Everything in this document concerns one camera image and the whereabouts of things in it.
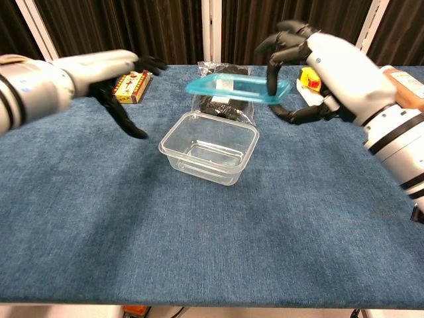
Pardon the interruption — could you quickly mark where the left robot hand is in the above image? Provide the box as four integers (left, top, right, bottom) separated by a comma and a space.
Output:
54, 49, 168, 140

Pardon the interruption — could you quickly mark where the orange plastic block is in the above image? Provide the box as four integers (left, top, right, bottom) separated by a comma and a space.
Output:
123, 305, 148, 318

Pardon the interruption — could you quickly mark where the red yellow cardboard box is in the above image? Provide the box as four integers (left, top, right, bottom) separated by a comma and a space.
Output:
112, 70, 152, 105

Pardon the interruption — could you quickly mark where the dark brown curtain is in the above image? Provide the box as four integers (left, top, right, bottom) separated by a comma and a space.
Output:
0, 0, 424, 67

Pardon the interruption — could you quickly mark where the white slanted frame post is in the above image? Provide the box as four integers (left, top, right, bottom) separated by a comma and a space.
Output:
15, 0, 62, 64
354, 0, 390, 54

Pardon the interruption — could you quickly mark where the transparent blue lid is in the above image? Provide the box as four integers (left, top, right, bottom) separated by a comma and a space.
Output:
185, 73, 292, 107

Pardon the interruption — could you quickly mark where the clear plastic container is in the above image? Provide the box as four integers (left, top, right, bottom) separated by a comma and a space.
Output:
158, 111, 260, 187

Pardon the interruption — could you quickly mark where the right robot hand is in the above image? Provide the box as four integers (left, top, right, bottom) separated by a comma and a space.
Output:
254, 20, 399, 127

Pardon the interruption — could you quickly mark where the black item in clear bag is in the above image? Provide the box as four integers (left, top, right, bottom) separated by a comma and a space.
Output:
191, 61, 256, 127

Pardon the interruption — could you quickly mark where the blue table cloth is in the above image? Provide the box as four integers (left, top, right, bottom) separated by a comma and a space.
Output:
0, 64, 424, 311

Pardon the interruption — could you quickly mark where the brown bottle white cap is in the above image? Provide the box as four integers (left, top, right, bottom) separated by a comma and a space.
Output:
379, 65, 424, 111

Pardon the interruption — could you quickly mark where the white upright frame post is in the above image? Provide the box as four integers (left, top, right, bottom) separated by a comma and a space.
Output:
201, 0, 223, 66

